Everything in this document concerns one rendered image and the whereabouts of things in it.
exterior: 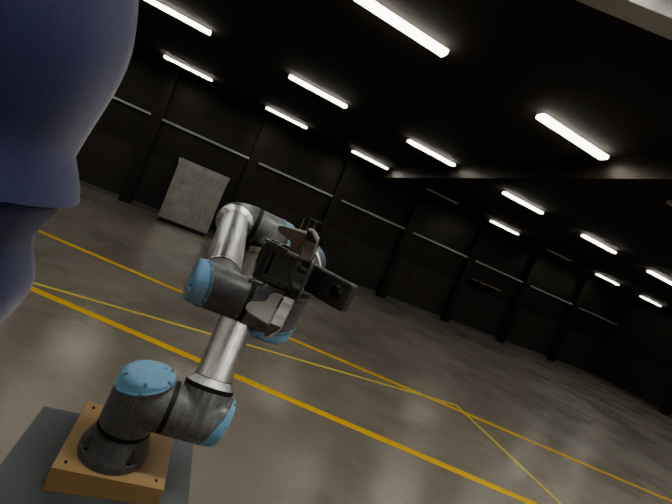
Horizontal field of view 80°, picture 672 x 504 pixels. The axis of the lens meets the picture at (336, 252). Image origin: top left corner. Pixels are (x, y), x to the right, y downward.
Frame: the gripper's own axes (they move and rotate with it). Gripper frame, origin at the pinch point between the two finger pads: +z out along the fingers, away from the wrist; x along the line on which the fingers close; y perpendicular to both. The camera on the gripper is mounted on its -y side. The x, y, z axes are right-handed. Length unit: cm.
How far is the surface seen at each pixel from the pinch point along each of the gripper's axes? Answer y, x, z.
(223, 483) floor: 5, -157, -179
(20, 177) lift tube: 17.7, 4.0, 25.2
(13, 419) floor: 125, -157, -161
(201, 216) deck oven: 379, -105, -1055
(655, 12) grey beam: -93, 153, -134
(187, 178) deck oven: 444, -22, -1032
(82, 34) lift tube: 17.4, 14.3, 24.9
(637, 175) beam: -309, 214, -452
